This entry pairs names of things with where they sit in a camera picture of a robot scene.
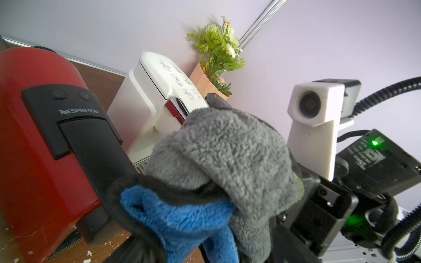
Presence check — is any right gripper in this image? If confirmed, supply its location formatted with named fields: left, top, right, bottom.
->
left=269, top=165, right=359, bottom=263

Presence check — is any black coffee machine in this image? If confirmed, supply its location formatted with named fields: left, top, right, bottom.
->
left=205, top=93, right=232, bottom=108

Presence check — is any blue grey microfiber cloth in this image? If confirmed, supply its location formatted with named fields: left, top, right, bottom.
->
left=107, top=108, right=304, bottom=263

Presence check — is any red coffee machine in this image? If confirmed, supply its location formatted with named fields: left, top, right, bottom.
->
left=1, top=47, right=135, bottom=263

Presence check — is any potted artificial plant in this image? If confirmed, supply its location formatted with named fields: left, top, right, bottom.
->
left=186, top=16, right=245, bottom=100

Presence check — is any white coffee machine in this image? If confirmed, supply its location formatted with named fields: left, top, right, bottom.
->
left=107, top=51, right=208, bottom=165

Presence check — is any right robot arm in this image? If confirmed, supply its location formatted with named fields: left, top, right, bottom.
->
left=268, top=77, right=421, bottom=263

